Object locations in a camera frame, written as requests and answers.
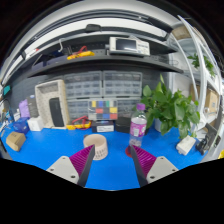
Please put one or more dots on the brown cardboard box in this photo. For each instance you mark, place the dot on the brown cardboard box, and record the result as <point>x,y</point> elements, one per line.
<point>15,141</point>

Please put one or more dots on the plain black box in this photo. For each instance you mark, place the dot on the plain black box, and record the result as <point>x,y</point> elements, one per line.
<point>122,126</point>

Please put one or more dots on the purple plastic bag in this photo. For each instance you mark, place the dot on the purple plastic bag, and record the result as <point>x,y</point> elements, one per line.
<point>24,109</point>

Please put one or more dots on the black rounded case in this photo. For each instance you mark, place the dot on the black rounded case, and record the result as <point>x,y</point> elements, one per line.
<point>56,112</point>

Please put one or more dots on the white carton box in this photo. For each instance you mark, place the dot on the white carton box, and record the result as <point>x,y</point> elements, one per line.
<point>35,124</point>

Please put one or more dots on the white dotted storage tray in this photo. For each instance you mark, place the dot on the white dotted storage tray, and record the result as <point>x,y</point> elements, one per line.
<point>43,100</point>

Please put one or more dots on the dark workbench shelf unit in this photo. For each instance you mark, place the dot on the dark workbench shelf unit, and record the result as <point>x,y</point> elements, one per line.
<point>100,61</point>

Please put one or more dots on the dark grey upright box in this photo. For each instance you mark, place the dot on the dark grey upright box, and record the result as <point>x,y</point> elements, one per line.
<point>33,106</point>

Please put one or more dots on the yellow multimeter with red leads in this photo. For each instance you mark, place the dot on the yellow multimeter with red leads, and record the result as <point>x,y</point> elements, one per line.
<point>78,125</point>

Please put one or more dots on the clear bottle with purple cap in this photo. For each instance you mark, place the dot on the clear bottle with purple cap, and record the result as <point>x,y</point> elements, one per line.
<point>137,128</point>

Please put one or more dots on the blue carton box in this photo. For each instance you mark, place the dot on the blue carton box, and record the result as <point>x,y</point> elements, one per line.
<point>21,126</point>

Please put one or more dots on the clear organizer with coloured parts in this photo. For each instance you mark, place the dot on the clear organizer with coloured parts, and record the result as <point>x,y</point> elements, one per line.
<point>102,110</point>

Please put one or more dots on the white metal rack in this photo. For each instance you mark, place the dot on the white metal rack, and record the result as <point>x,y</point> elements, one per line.
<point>208,83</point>

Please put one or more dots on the grey small-parts drawer cabinet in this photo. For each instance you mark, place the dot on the grey small-parts drawer cabinet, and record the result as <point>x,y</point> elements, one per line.
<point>122,83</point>
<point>77,109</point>
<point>126,106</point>
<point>82,85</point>

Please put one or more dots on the beige patterned mug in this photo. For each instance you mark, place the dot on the beige patterned mug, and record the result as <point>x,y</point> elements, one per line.
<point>98,148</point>

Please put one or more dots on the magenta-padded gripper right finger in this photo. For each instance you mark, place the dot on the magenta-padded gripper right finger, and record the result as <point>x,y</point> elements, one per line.
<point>156,169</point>

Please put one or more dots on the black box with white label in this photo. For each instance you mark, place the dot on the black box with white label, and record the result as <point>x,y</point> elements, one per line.
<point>102,127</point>

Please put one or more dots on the small white box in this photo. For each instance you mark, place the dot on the small white box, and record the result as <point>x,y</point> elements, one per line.
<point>185,145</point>

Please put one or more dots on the flat round red coaster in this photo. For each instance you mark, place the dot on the flat round red coaster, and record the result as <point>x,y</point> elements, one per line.
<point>128,151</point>

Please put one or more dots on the black stand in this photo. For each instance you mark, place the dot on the black stand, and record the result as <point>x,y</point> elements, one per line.
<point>207,140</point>

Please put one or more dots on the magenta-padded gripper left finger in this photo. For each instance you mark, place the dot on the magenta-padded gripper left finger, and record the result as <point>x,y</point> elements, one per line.
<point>66,168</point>

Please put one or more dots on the green potted plant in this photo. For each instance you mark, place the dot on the green potted plant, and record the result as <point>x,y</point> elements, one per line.
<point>173,106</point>

